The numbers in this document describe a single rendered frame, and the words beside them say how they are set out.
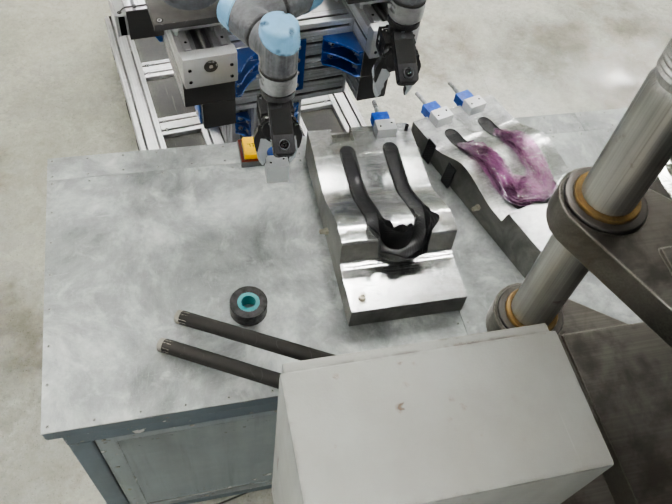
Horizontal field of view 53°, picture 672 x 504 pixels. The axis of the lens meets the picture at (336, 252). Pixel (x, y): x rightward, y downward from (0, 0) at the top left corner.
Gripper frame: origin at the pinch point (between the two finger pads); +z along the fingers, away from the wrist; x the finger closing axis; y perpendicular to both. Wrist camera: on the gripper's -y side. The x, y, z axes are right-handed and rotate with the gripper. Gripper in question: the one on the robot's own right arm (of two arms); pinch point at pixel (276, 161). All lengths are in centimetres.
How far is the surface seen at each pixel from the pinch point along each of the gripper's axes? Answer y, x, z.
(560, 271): -65, -22, -48
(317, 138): 11.6, -12.1, 6.0
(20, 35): 175, 85, 95
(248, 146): 16.0, 4.2, 11.4
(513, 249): -24, -52, 11
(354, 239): -22.2, -13.0, 1.8
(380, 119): 14.8, -28.7, 4.6
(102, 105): 125, 51, 95
